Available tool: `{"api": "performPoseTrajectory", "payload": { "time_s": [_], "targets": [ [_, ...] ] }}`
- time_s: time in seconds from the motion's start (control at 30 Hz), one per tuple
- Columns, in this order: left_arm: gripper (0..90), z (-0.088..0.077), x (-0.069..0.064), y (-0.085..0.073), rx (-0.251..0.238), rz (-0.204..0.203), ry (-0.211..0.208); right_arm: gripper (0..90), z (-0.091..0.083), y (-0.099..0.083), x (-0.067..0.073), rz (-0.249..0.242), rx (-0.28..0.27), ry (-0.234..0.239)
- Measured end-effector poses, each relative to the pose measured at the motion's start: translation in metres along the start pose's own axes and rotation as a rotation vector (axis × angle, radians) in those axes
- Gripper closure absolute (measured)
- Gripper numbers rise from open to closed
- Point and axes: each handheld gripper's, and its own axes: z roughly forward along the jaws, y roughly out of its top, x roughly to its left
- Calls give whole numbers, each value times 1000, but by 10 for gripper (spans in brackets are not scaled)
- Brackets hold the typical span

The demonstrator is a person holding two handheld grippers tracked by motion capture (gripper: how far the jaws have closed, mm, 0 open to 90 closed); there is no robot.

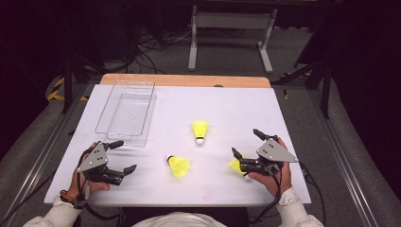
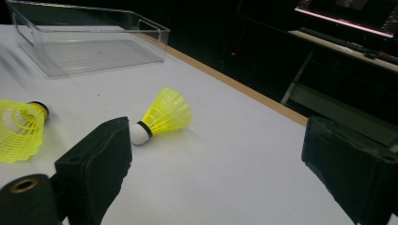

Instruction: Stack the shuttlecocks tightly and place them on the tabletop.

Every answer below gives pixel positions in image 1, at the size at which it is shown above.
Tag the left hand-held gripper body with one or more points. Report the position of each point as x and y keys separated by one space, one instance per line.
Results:
x=94 y=159

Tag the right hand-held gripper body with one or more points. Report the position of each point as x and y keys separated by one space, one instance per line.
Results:
x=274 y=153

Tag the yellow shuttlecock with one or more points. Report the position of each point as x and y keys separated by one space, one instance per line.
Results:
x=200 y=127
x=235 y=165
x=179 y=166

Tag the clear plastic container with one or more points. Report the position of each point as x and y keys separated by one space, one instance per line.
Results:
x=130 y=110

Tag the person's right hand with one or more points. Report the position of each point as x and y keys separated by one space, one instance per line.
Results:
x=277 y=184

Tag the person's left hand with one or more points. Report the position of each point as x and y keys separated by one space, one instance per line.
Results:
x=75 y=186

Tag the person's torso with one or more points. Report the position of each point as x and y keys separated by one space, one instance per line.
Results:
x=179 y=220

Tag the yellow black floor tape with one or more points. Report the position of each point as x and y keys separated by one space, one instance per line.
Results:
x=56 y=93

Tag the black metal stand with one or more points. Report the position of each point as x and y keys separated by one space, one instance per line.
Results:
x=67 y=82
x=326 y=88

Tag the wooden table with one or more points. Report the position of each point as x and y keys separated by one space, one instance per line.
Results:
x=183 y=80

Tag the white metal stand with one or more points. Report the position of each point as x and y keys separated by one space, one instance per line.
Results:
x=233 y=20

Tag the aluminium rail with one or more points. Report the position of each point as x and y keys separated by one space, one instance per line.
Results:
x=38 y=160
x=343 y=164

